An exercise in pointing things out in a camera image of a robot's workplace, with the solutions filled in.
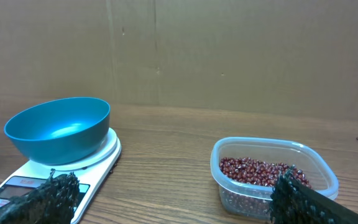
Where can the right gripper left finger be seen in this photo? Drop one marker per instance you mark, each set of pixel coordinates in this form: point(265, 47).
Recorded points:
point(53, 202)

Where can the clear plastic container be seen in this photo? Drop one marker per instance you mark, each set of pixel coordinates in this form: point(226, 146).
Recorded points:
point(253, 200)

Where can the blue plastic bowl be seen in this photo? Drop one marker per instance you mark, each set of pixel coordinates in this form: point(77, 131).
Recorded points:
point(60, 131)

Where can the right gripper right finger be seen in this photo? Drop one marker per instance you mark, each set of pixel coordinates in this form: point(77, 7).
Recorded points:
point(294, 203)

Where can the red beans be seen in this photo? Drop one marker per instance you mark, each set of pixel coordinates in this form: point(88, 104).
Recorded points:
point(252, 171)

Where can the white digital kitchen scale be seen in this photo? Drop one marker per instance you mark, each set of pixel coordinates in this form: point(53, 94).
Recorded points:
point(91, 172)

